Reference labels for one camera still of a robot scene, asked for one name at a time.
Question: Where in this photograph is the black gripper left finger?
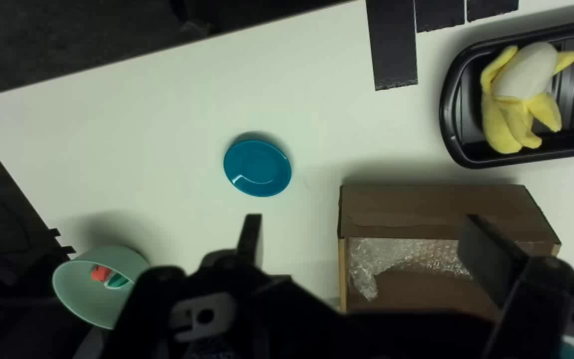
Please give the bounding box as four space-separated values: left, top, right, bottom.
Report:
200 212 283 296

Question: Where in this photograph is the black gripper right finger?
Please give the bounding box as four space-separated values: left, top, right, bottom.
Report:
457 214 572 359

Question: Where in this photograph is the brown cardboard box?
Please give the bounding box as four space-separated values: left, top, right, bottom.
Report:
337 182 562 316

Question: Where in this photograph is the teal blue round plate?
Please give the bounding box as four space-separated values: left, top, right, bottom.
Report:
221 133 295 200

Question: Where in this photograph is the yellow plush peeled banana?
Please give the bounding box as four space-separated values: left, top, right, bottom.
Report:
479 41 574 157

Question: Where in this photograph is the green plastic cup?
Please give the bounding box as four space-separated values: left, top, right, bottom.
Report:
50 244 154 332

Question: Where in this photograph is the long black tape strip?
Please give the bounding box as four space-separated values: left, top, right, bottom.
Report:
365 0 421 93

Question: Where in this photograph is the short black tape strip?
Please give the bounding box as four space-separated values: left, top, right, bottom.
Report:
413 0 467 35
465 0 520 23

